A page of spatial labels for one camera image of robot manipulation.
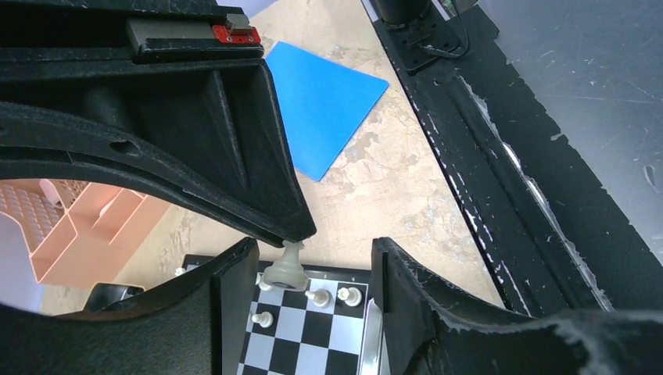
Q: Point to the yellow metal tin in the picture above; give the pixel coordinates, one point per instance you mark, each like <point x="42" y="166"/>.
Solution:
<point x="104" y="294"/>

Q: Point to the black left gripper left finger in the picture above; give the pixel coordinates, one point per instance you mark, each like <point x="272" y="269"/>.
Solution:
<point x="191" y="324"/>

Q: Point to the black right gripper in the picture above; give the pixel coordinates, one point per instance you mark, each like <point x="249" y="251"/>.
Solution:
<point x="207" y="136"/>

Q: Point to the black white chess board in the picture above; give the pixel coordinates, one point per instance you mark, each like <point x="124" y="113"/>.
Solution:
<point x="305" y="338"/>

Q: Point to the silver lilac metal tin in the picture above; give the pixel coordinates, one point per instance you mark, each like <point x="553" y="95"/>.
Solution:
<point x="373" y="358"/>

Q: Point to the pink desk file organizer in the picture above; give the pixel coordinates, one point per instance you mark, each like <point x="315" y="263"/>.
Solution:
<point x="79" y="233"/>

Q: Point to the white knight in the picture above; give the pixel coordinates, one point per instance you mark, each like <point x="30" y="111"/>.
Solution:
<point x="320" y="297"/>

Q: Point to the blue mat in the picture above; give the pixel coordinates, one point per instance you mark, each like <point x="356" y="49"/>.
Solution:
<point x="322" y="105"/>

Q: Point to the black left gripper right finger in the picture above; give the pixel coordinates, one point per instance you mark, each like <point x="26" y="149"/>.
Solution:
<point x="431" y="326"/>

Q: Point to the white piece passed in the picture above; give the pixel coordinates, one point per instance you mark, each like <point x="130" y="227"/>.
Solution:
<point x="287" y="272"/>

